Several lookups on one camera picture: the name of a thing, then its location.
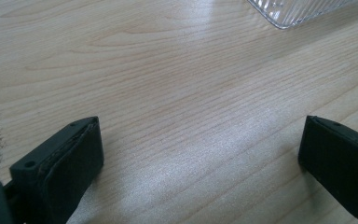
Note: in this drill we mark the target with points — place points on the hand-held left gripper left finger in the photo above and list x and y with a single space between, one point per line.
65 168

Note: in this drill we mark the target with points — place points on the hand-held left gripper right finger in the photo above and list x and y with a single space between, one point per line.
341 161

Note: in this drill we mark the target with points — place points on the clear ribbed plastic container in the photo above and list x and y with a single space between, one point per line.
292 11

